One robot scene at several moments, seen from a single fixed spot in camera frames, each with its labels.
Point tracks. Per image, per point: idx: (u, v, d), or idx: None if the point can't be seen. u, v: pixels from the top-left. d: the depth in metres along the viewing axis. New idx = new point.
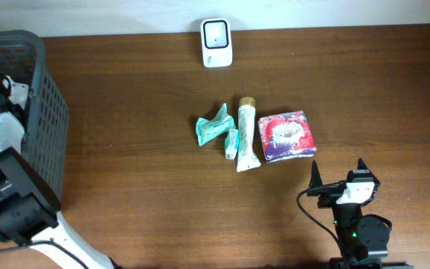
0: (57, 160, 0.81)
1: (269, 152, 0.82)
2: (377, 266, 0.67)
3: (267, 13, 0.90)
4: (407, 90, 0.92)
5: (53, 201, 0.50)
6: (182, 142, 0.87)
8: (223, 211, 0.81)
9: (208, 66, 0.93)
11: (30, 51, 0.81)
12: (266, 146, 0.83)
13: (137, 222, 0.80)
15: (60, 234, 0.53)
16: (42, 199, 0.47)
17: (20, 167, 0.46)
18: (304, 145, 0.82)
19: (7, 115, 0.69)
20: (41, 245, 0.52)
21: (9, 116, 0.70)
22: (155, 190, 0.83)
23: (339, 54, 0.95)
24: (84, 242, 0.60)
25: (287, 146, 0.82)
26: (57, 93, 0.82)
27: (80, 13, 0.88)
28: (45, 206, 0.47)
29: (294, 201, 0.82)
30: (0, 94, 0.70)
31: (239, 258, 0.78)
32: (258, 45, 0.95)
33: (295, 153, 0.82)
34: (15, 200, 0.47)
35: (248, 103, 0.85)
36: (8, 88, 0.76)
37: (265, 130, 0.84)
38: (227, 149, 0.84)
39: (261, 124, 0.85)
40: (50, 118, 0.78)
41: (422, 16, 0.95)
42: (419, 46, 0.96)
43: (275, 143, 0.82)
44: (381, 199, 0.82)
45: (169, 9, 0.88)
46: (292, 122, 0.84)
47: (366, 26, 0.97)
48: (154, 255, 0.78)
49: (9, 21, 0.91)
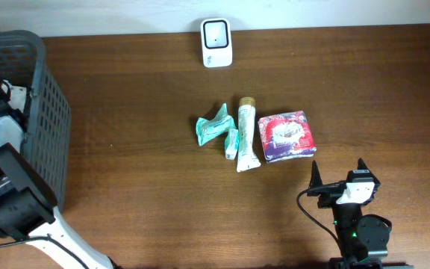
0: (60, 160, 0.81)
1: (269, 152, 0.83)
2: (377, 266, 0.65)
3: (267, 13, 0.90)
4: (407, 90, 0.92)
5: (50, 196, 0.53)
6: (182, 142, 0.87)
8: (223, 211, 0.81)
9: (208, 66, 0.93)
11: (30, 51, 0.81)
12: (266, 146, 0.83)
13: (137, 222, 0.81)
15: (57, 229, 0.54)
16: (37, 193, 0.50)
17: (18, 163, 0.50)
18: (304, 145, 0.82)
19: (7, 118, 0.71)
20: (38, 240, 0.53)
21: (8, 119, 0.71)
22: (155, 190, 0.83)
23: (339, 54, 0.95)
24: (83, 240, 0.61)
25: (287, 146, 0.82)
26: (59, 92, 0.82)
27: (80, 13, 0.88)
28: (42, 200, 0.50)
29: (294, 201, 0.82)
30: None
31: (238, 258, 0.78)
32: (258, 45, 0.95)
33: (295, 153, 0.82)
34: (12, 195, 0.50)
35: (248, 103, 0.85)
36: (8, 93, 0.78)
37: (265, 130, 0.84)
38: (227, 149, 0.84)
39: (261, 124, 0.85)
40: (51, 117, 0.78)
41: (422, 15, 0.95)
42: (419, 46, 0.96)
43: (275, 143, 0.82)
44: (381, 199, 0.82)
45: (169, 9, 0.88)
46: (292, 122, 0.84)
47: (366, 26, 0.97)
48: (155, 255, 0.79)
49: (9, 21, 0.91)
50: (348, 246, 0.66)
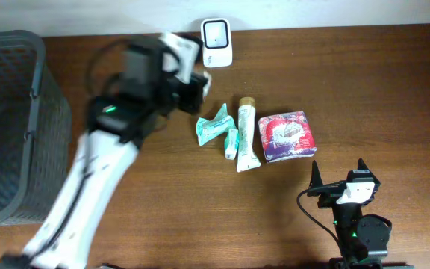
0: (60, 161, 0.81)
1: (269, 152, 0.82)
2: (377, 265, 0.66)
3: (266, 13, 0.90)
4: (408, 90, 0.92)
5: None
6: (182, 142, 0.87)
8: (223, 211, 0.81)
9: (208, 66, 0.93)
11: (30, 51, 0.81)
12: (266, 146, 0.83)
13: (138, 222, 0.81)
15: None
16: None
17: None
18: (304, 145, 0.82)
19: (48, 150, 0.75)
20: None
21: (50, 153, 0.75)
22: (156, 190, 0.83)
23: (339, 54, 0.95)
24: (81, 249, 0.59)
25: (287, 146, 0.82)
26: (58, 92, 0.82)
27: (80, 13, 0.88)
28: None
29: (294, 201, 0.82)
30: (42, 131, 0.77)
31: (238, 258, 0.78)
32: (258, 45, 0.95)
33: (295, 153, 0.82)
34: None
35: (248, 103, 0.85)
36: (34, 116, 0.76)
37: (265, 130, 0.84)
38: (227, 149, 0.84)
39: (261, 124, 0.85)
40: (50, 117, 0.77)
41: (422, 15, 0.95)
42: (419, 45, 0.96)
43: (275, 143, 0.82)
44: (381, 199, 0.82)
45: (169, 9, 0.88)
46: (292, 122, 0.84)
47: (365, 25, 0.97)
48: (155, 255, 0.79)
49: (8, 21, 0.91)
50: (348, 245, 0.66)
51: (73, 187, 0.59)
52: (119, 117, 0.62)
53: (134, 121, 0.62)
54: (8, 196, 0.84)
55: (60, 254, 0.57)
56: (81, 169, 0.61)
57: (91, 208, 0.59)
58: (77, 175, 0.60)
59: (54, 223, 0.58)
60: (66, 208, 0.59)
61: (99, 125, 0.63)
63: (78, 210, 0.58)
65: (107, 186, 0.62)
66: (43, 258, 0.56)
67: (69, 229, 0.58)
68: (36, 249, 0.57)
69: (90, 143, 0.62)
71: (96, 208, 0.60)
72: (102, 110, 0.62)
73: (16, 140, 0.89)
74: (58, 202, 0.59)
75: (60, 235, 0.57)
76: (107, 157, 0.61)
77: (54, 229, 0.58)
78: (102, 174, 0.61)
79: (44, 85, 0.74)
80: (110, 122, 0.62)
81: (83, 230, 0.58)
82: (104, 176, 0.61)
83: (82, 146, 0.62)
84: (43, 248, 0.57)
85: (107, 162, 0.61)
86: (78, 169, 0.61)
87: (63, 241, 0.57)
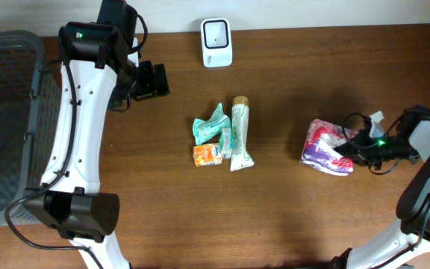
0: None
1: (308, 152, 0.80)
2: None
3: (267, 13, 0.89)
4: (408, 91, 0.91)
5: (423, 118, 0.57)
6: (182, 142, 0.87)
8: (223, 211, 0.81)
9: (208, 66, 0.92)
11: (30, 51, 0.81)
12: (307, 146, 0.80)
13: (137, 222, 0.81)
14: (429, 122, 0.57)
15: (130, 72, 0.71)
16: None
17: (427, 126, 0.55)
18: (343, 163, 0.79)
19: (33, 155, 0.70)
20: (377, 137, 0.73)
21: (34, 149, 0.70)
22: (155, 190, 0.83)
23: (339, 54, 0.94)
24: (97, 175, 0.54)
25: (327, 155, 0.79)
26: (59, 93, 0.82)
27: (80, 11, 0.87)
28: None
29: (294, 202, 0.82)
30: (46, 137, 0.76)
31: (238, 258, 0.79)
32: (258, 45, 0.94)
33: (331, 167, 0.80)
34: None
35: (242, 102, 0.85)
36: (45, 112, 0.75)
37: (313, 131, 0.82)
38: (222, 149, 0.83)
39: (314, 125, 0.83)
40: (51, 116, 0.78)
41: (425, 14, 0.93)
42: (419, 45, 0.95)
43: (318, 146, 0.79)
44: (382, 199, 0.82)
45: (169, 9, 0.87)
46: (343, 137, 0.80)
47: (366, 25, 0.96)
48: (155, 254, 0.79)
49: (9, 20, 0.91)
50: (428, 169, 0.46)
51: (66, 116, 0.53)
52: (92, 39, 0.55)
53: (109, 30, 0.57)
54: (9, 196, 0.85)
55: (73, 178, 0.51)
56: (70, 99, 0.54)
57: (89, 131, 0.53)
58: (66, 106, 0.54)
59: (64, 146, 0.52)
60: (68, 130, 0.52)
61: (75, 50, 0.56)
63: (82, 131, 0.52)
65: (100, 112, 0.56)
66: (63, 190, 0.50)
67: (78, 152, 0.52)
68: (50, 181, 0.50)
69: (72, 72, 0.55)
71: (98, 119, 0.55)
72: (73, 36, 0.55)
73: (17, 140, 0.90)
74: (59, 131, 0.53)
75: (69, 163, 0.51)
76: (91, 83, 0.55)
77: (61, 161, 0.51)
78: (91, 99, 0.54)
79: (44, 86, 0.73)
80: (83, 48, 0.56)
81: (89, 153, 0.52)
82: (95, 101, 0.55)
83: (64, 75, 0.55)
84: (57, 176, 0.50)
85: (95, 84, 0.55)
86: (65, 101, 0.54)
87: (75, 168, 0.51)
